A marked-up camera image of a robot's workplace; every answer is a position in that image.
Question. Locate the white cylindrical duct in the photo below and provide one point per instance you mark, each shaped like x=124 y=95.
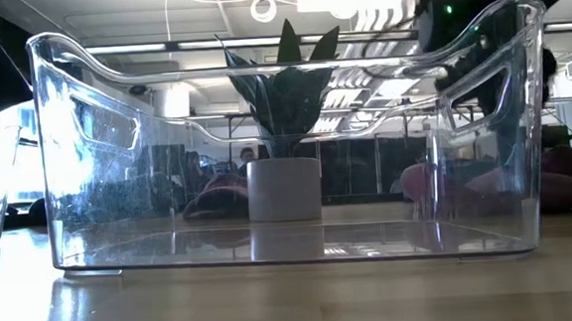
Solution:
x=173 y=102

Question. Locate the potted plant white pot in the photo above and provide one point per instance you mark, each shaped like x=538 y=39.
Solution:
x=284 y=190

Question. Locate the black storage cabinet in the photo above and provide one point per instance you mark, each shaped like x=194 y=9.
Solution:
x=356 y=166

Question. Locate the long ceiling light bar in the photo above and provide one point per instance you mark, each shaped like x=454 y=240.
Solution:
x=125 y=49

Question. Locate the person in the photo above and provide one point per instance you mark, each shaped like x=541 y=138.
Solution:
x=246 y=157
x=191 y=163

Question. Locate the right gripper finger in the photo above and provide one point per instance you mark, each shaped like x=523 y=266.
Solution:
x=486 y=98

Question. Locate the black dome camera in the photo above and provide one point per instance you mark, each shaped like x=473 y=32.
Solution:
x=137 y=90

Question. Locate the black computer monitor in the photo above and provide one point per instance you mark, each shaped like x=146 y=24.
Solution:
x=562 y=136

